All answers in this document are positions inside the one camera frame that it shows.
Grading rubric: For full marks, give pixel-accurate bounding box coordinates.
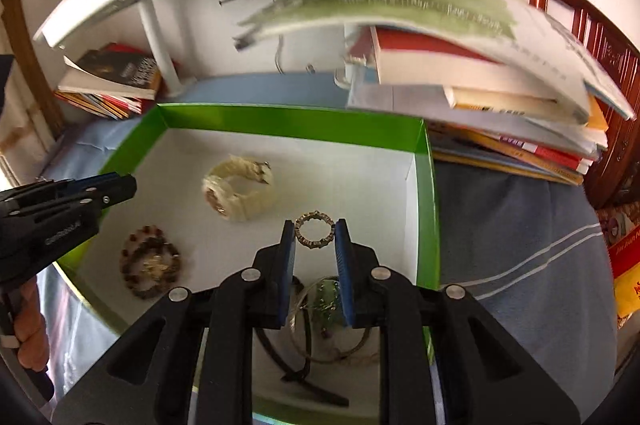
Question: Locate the dark brown bead bracelet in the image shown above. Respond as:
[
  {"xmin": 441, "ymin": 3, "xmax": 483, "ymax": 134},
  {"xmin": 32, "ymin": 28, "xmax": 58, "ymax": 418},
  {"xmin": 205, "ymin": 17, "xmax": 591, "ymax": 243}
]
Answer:
[{"xmin": 119, "ymin": 225, "xmax": 182, "ymax": 301}]

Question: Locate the carved red wooden headboard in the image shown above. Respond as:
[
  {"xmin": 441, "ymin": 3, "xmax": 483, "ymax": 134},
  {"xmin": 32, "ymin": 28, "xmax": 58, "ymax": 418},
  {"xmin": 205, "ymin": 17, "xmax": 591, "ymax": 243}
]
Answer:
[{"xmin": 530, "ymin": 0, "xmax": 640, "ymax": 212}]

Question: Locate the green jade pendant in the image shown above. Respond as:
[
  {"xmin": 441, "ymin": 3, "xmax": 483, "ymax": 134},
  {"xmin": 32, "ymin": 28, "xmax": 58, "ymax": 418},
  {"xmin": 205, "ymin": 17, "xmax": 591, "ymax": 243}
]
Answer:
[{"xmin": 309, "ymin": 281, "xmax": 347, "ymax": 337}]

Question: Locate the cream wristwatch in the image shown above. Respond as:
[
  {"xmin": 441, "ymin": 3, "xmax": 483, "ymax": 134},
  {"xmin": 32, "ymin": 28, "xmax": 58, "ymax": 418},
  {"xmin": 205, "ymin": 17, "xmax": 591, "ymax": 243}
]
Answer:
[{"xmin": 201, "ymin": 156, "xmax": 275, "ymax": 223}]

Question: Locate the blue striped cloth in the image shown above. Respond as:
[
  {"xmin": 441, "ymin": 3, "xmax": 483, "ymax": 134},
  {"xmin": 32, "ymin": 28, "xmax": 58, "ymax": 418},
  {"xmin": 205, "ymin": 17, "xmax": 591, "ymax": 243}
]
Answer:
[{"xmin": 35, "ymin": 72, "xmax": 622, "ymax": 425}]

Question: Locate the black cord necklace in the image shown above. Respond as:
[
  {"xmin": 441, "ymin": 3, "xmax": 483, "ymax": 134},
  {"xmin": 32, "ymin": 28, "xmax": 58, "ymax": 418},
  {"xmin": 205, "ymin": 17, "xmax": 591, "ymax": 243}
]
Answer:
[{"xmin": 257, "ymin": 327, "xmax": 351, "ymax": 407}]

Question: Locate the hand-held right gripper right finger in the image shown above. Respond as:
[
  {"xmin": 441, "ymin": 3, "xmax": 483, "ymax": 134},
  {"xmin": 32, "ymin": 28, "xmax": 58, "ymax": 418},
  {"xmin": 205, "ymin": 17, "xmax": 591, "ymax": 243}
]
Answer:
[{"xmin": 334, "ymin": 218, "xmax": 581, "ymax": 425}]

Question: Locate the red and yellow carton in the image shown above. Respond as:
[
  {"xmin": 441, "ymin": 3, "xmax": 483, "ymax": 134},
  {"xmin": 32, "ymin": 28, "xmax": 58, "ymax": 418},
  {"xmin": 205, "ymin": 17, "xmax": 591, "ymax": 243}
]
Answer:
[{"xmin": 599, "ymin": 205, "xmax": 640, "ymax": 330}]

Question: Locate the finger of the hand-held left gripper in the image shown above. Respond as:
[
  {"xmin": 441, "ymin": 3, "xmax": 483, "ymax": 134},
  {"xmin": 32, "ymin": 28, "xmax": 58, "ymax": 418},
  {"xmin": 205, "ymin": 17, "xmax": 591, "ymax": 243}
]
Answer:
[
  {"xmin": 35, "ymin": 172, "xmax": 127, "ymax": 198},
  {"xmin": 75, "ymin": 174, "xmax": 139, "ymax": 209}
]

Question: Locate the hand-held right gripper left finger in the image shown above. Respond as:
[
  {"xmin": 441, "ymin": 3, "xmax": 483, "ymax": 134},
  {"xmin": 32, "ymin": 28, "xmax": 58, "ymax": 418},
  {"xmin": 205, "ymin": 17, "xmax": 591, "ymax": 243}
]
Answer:
[{"xmin": 52, "ymin": 220, "xmax": 297, "ymax": 425}]

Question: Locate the silver metal bangle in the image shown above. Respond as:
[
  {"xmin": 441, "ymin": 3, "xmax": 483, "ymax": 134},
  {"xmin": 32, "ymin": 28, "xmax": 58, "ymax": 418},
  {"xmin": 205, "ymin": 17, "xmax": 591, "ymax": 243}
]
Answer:
[{"xmin": 289, "ymin": 276, "xmax": 384, "ymax": 367}]

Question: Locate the green cardboard box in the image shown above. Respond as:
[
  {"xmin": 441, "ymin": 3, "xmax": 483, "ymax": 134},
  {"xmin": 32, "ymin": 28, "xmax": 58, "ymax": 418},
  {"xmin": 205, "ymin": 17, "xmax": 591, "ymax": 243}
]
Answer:
[{"xmin": 55, "ymin": 102, "xmax": 442, "ymax": 425}]

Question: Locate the person's left hand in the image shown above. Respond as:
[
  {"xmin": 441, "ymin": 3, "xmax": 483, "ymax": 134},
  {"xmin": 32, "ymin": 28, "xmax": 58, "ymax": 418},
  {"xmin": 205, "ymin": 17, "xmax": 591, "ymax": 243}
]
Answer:
[{"xmin": 9, "ymin": 277, "xmax": 50, "ymax": 372}]

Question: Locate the tall stack of books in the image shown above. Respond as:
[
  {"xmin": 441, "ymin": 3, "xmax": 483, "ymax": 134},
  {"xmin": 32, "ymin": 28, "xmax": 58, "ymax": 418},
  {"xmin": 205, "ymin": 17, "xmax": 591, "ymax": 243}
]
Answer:
[{"xmin": 234, "ymin": 0, "xmax": 637, "ymax": 187}]

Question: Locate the small gold rhinestone ring bracelet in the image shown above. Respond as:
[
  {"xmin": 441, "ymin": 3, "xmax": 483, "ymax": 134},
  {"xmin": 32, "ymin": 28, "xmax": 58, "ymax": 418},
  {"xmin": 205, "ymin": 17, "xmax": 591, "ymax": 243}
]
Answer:
[{"xmin": 294, "ymin": 208, "xmax": 335, "ymax": 250}]

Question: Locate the small stack of magazines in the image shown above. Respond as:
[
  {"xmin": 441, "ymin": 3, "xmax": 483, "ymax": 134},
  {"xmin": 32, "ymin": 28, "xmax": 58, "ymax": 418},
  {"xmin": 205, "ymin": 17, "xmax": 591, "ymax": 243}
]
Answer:
[{"xmin": 54, "ymin": 42, "xmax": 177, "ymax": 121}]

